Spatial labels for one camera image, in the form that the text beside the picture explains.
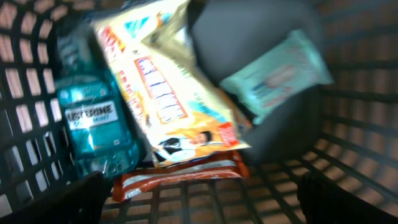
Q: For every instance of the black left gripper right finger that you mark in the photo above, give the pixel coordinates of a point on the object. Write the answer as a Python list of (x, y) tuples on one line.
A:
[(324, 203)]

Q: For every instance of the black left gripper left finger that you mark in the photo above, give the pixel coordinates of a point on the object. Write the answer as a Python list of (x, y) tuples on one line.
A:
[(81, 202)]

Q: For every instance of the teal Listerine mouthwash bottle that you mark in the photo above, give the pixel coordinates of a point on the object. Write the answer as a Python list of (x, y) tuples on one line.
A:
[(92, 106)]

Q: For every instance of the small orange snack packet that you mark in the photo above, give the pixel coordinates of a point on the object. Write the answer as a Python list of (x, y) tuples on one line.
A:
[(222, 165)]

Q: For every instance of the light green wet wipes pack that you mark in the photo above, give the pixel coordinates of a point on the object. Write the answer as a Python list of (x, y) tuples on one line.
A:
[(289, 68)]

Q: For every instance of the cream snack bag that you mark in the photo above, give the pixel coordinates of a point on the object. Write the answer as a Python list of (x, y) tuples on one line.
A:
[(181, 113)]

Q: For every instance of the grey plastic shopping basket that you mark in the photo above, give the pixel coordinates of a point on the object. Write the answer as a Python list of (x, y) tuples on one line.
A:
[(356, 148)]

